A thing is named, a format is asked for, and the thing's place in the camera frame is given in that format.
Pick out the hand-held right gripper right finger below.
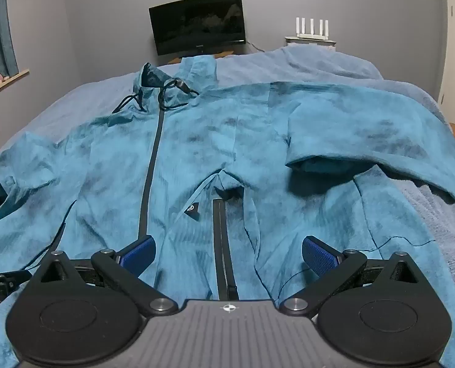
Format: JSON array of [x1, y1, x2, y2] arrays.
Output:
[[279, 236, 424, 316]]

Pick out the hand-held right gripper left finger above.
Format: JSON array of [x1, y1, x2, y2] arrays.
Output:
[[32, 236, 179, 316]]

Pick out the teal zip jacket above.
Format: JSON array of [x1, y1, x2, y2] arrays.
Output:
[[0, 56, 455, 368]]

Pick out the light blue fleece blanket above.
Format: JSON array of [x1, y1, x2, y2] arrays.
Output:
[[0, 44, 455, 368]]

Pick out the white router with antennas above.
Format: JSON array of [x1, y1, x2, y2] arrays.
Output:
[[296, 17, 332, 40]]

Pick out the black flat screen monitor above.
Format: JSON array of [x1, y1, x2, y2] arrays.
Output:
[[148, 0, 247, 56]]

